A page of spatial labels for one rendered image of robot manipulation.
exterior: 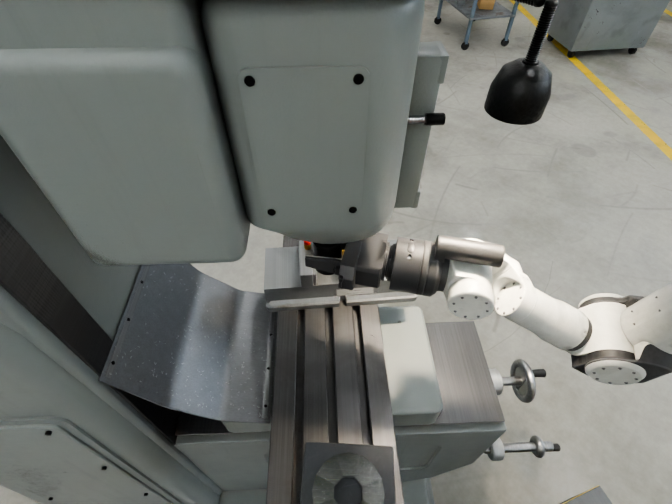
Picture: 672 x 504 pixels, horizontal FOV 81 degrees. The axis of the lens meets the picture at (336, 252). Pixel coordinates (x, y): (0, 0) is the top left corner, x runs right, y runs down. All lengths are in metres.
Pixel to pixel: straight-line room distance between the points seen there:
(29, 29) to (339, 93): 0.23
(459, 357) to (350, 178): 0.78
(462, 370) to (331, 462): 0.60
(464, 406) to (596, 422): 1.11
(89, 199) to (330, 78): 0.27
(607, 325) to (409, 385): 0.42
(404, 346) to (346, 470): 0.48
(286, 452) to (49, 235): 0.51
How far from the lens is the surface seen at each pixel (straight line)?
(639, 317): 0.73
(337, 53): 0.36
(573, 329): 0.73
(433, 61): 0.46
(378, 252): 0.62
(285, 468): 0.78
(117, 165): 0.43
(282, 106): 0.38
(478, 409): 1.07
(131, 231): 0.49
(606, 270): 2.67
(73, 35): 0.38
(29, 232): 0.62
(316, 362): 0.84
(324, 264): 0.63
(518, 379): 1.25
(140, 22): 0.36
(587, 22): 4.97
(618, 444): 2.12
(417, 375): 0.97
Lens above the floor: 1.72
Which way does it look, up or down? 49 degrees down
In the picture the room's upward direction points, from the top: straight up
